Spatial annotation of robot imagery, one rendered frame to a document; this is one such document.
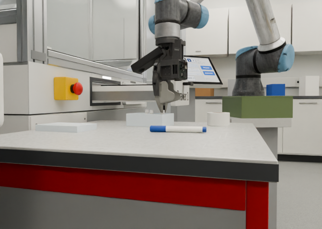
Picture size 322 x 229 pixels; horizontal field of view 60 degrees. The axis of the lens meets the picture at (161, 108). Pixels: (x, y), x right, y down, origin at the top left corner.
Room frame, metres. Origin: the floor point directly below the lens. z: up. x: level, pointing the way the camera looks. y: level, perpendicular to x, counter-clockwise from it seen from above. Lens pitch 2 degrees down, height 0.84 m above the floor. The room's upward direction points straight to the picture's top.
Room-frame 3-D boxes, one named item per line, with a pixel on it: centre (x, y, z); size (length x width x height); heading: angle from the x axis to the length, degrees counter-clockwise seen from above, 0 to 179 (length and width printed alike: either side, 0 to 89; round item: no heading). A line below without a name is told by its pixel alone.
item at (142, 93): (1.18, 0.12, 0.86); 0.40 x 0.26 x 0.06; 75
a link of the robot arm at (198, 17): (0.91, -0.08, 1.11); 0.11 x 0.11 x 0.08; 41
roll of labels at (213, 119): (0.88, -0.18, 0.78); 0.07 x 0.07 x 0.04
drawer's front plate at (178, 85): (1.13, -0.08, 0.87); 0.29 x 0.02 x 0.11; 165
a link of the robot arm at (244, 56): (1.34, -0.43, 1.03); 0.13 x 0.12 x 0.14; 41
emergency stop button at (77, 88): (0.88, 0.27, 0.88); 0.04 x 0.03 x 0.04; 165
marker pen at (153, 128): (0.68, -0.04, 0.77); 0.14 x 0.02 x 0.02; 81
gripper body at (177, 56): (0.83, -0.03, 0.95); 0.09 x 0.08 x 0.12; 64
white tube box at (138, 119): (0.87, 0.03, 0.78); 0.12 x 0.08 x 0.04; 63
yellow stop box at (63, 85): (0.89, 0.30, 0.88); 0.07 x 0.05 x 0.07; 165
